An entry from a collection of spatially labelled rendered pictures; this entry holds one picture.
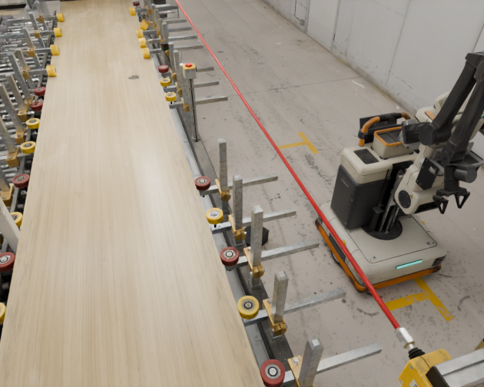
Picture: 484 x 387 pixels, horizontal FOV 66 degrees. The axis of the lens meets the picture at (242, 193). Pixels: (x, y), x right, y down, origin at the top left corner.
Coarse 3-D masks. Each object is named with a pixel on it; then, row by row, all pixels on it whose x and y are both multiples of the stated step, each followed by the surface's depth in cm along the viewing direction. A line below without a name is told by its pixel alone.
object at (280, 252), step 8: (312, 240) 167; (280, 248) 163; (288, 248) 163; (296, 248) 163; (304, 248) 165; (312, 248) 167; (264, 256) 160; (272, 256) 162; (280, 256) 164; (240, 264) 158
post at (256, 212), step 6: (252, 210) 136; (258, 210) 134; (252, 216) 138; (258, 216) 136; (252, 222) 140; (258, 222) 138; (252, 228) 142; (258, 228) 140; (252, 234) 144; (258, 234) 142; (252, 240) 146; (258, 240) 145; (252, 246) 148; (258, 246) 147; (252, 252) 150; (258, 252) 149; (252, 258) 152; (258, 258) 152; (252, 264) 154; (258, 264) 155; (252, 276) 159; (252, 282) 162; (258, 282) 163
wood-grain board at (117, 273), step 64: (128, 0) 448; (64, 64) 302; (128, 64) 302; (64, 128) 228; (128, 128) 228; (64, 192) 184; (128, 192) 184; (192, 192) 184; (64, 256) 153; (128, 256) 153; (192, 256) 153; (64, 320) 132; (128, 320) 132; (192, 320) 132; (0, 384) 115; (64, 384) 115; (128, 384) 115; (192, 384) 115; (256, 384) 115
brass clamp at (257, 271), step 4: (244, 248) 162; (244, 252) 161; (248, 252) 160; (248, 256) 158; (248, 260) 157; (248, 264) 158; (260, 264) 155; (252, 268) 154; (256, 268) 154; (260, 268) 154; (252, 272) 154; (256, 272) 153; (260, 272) 154; (256, 276) 155; (260, 276) 156
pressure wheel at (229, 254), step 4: (224, 248) 156; (228, 248) 156; (232, 248) 156; (220, 252) 154; (224, 252) 154; (228, 252) 154; (232, 252) 154; (236, 252) 154; (220, 256) 152; (224, 256) 152; (228, 256) 153; (232, 256) 153; (236, 256) 152; (224, 260) 151; (228, 260) 151; (232, 260) 151; (236, 260) 152; (224, 264) 153; (228, 264) 152; (232, 264) 152
